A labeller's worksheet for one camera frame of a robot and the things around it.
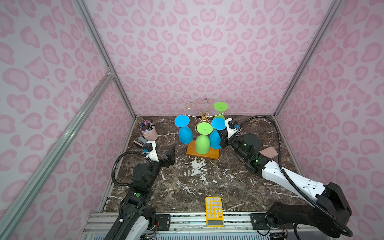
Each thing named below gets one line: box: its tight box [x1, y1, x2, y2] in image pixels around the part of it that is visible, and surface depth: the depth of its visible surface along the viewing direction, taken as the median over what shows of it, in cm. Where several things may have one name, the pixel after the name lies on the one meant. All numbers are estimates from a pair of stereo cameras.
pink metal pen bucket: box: [139, 121, 158, 141], surface depth 101 cm
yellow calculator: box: [205, 196, 224, 228], surface depth 77 cm
